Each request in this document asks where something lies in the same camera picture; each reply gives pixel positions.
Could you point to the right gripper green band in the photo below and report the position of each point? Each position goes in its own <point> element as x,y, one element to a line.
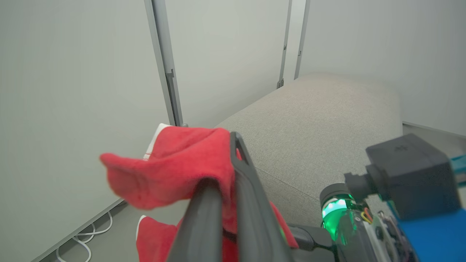
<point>342,218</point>

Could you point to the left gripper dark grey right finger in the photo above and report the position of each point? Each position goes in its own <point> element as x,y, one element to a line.
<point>255,225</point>

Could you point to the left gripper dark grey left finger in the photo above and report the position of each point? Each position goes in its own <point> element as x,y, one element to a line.
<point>200,233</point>

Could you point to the red fleece clothing white trim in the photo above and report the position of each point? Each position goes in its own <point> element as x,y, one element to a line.
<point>174,171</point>

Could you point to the grey fabric sofa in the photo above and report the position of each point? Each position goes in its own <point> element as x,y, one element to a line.
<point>320,138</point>

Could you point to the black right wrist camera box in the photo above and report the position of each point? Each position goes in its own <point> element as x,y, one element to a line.
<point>411,174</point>

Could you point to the blue right camera mount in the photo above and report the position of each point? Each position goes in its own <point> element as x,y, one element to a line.
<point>437,236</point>

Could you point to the teal right camera connector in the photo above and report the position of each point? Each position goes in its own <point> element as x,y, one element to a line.
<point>459,169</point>

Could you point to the wide grey metal wall post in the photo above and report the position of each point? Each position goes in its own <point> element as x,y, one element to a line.
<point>164,54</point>

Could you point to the thin grey metal wall post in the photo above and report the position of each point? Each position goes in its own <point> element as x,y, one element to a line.
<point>303,32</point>
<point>285,36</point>

